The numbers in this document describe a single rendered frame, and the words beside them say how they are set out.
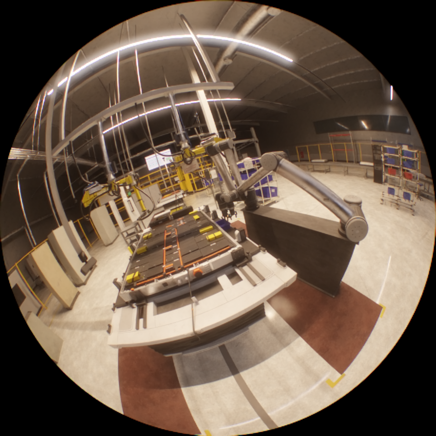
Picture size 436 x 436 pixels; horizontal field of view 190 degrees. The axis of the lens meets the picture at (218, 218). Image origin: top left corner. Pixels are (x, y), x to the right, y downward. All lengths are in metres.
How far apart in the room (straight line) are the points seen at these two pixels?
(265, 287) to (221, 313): 0.37
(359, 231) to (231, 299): 1.05
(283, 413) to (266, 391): 0.38
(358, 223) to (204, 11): 9.68
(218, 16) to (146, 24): 3.46
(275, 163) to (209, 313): 1.19
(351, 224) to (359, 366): 1.58
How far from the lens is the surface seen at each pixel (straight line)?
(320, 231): 1.47
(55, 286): 4.97
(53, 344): 4.47
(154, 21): 9.28
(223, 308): 0.99
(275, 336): 1.74
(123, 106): 2.63
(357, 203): 1.33
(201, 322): 0.99
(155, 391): 2.11
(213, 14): 9.66
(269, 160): 1.06
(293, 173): 1.03
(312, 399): 1.83
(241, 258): 1.21
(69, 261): 5.42
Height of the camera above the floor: 1.69
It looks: 21 degrees down
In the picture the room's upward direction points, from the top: 17 degrees counter-clockwise
